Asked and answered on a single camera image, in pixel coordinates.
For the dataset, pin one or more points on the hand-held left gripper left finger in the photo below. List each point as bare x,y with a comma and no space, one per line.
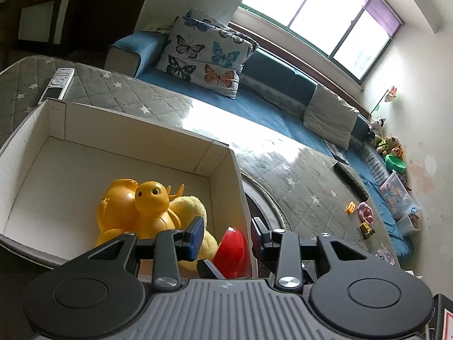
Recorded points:
196,235

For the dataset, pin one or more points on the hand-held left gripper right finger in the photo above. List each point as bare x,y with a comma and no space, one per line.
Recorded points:
256,241

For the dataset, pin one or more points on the red plastic ball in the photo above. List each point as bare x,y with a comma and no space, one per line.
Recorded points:
231,251

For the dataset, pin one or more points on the yellow plush chick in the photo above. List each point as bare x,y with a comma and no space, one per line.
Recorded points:
187,207

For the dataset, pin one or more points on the small yellow plastic duck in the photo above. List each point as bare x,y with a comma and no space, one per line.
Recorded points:
152,202

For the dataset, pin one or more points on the large yellow plastic duck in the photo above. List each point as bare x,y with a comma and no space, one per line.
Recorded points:
115,212

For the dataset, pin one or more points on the cardboard box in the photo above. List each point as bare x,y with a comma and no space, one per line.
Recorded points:
106,156

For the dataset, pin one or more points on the round black induction plate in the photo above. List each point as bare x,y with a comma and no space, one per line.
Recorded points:
272,212

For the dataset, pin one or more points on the small orange toy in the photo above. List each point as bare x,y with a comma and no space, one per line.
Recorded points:
350,208

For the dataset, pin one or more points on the yellow toy truck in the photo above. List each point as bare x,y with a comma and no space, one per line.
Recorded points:
367,230

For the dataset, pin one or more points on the black remote control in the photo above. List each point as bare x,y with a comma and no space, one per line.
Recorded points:
352,182

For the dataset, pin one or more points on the pink toy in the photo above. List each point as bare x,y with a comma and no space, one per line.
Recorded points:
365,212

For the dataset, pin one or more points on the blue patterned cloth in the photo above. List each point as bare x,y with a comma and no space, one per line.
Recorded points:
338,152

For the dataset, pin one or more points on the pale purple toy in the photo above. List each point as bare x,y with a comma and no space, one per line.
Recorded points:
385,255

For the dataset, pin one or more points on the blue sofa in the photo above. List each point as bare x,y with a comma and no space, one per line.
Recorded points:
269,108

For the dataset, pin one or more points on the grey sofa cushion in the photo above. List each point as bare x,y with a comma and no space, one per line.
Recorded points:
331,117

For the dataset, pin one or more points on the clear plastic toy box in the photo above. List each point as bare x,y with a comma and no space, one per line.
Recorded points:
398,194

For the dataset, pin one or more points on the small clear plastic box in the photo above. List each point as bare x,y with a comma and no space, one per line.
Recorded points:
410,224

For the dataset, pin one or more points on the green plastic bowl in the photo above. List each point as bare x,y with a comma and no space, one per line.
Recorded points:
395,163

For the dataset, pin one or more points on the pile of stuffed toys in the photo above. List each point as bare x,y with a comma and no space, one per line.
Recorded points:
387,145

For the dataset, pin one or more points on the black white cow plush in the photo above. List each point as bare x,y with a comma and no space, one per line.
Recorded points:
378,123

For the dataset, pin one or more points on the large butterfly print pillow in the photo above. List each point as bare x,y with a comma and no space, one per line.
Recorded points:
198,56

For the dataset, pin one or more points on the orange fox toy on stick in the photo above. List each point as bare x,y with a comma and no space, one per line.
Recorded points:
390,94

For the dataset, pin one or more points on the dark object with red mark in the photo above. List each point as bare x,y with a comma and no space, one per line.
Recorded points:
444,318

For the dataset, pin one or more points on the white remote control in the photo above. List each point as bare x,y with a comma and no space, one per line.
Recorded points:
58,83

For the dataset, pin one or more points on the dark wooden door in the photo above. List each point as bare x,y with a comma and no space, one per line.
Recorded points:
106,14

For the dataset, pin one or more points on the green framed window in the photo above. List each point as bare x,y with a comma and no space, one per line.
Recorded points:
318,7

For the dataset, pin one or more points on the purple curtain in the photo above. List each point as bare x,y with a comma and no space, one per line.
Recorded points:
375,3

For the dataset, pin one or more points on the dark wooden sideboard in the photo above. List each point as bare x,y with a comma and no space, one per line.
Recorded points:
32,17

